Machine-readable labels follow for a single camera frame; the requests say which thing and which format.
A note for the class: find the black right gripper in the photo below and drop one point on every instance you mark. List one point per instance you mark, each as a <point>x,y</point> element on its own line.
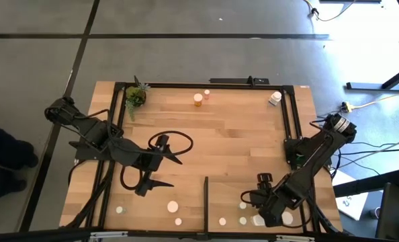
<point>275,206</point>

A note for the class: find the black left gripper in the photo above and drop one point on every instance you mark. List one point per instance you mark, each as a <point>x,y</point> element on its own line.
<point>147,161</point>

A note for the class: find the orange pill bottle white cap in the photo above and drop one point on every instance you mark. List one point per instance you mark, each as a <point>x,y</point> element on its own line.
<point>198,98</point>
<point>289,218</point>
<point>172,206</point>

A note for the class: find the white bottle blue label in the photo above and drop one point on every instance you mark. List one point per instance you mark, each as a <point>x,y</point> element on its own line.
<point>276,97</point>
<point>256,220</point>

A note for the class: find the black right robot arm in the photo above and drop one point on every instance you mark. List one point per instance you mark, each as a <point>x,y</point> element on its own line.
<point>320,151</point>

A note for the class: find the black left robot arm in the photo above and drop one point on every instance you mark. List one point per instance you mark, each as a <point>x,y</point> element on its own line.
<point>95,131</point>

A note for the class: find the black vertical divider bar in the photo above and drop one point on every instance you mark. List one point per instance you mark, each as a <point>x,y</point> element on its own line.
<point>206,208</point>

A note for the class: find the white paper sheet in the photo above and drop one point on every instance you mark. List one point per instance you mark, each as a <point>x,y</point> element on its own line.
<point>352,205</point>

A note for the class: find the green succulent in black pot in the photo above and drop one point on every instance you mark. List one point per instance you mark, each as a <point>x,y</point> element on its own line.
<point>135,97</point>

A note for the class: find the black stand beam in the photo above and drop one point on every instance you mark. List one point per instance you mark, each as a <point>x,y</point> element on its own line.
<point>364,185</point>

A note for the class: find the black equipment case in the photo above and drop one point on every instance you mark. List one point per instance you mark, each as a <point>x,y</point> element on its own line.
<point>396,215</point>

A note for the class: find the black horizontal rig beam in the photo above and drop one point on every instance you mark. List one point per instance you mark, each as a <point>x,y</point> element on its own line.
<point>35,235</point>

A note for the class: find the black stand base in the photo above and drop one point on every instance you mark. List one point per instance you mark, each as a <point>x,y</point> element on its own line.
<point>364,86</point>

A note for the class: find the person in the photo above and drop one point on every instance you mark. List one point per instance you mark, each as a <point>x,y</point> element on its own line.
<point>4,151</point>

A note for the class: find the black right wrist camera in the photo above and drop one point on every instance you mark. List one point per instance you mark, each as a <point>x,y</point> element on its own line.
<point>265,181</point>

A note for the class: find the silver metal bracket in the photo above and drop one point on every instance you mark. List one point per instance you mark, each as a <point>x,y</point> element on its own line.
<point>295,238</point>
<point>109,234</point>

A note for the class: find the black flat mount bar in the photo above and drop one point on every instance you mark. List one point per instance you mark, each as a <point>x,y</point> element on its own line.
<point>233,81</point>

